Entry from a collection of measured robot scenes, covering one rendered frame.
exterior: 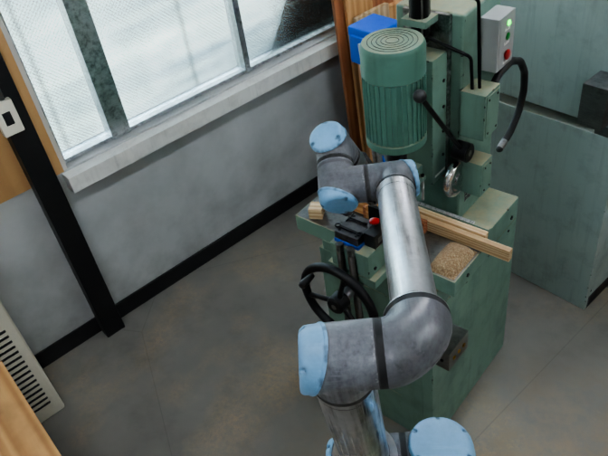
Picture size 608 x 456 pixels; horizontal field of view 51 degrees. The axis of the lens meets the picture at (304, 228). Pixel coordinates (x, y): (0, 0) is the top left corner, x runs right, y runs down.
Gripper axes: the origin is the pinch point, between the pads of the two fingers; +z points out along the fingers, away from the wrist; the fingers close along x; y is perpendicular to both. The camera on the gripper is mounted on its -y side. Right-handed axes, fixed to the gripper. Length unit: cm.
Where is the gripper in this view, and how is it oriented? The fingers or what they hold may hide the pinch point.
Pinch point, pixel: (371, 204)
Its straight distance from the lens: 185.9
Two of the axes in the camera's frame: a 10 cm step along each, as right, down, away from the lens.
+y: 5.0, -8.5, 1.4
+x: -7.5, -3.5, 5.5
